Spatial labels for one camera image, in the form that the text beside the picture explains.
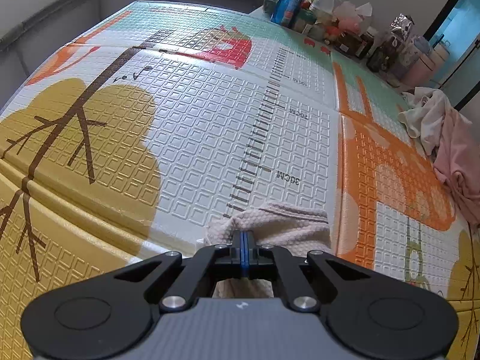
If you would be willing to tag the silver foil bag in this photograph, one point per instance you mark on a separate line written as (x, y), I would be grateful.
(401, 24)

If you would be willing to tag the green-lid white jar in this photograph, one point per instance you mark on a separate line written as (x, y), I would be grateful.
(305, 20)

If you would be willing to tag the grey padded bed rail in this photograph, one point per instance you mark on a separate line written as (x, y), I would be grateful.
(56, 11)

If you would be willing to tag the brown glass bottle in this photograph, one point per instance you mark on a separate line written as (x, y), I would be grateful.
(369, 43)

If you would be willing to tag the pink folded cloth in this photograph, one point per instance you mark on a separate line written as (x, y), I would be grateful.
(461, 150)

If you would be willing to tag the pink and white plastic bag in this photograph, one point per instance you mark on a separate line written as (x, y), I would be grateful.
(350, 22)

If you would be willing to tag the beige and white dress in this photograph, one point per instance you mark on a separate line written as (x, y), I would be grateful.
(285, 228)

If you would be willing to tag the pink canister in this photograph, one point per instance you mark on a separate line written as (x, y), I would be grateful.
(420, 71)

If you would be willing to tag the cream thermos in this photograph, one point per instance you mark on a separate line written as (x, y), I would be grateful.
(438, 56)

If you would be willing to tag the blue door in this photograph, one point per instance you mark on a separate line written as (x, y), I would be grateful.
(461, 26)

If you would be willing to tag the blue snack can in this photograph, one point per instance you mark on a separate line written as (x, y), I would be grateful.
(290, 0)

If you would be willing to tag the clear plastic bottle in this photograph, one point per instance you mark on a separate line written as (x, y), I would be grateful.
(324, 3)

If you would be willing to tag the crumpled white garment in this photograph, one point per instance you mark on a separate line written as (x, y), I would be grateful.
(423, 116)

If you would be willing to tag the blue-lid cup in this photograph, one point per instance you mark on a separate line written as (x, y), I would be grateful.
(420, 45)

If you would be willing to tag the metal cup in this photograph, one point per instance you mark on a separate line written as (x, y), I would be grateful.
(269, 3)

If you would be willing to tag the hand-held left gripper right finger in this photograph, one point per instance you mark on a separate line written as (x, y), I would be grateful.
(247, 251)

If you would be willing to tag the dark jam jar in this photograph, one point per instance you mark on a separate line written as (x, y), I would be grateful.
(348, 43)

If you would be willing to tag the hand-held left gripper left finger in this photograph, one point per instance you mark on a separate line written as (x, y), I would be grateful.
(237, 247)

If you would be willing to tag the printed foam play mat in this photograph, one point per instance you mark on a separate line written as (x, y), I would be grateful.
(210, 120)

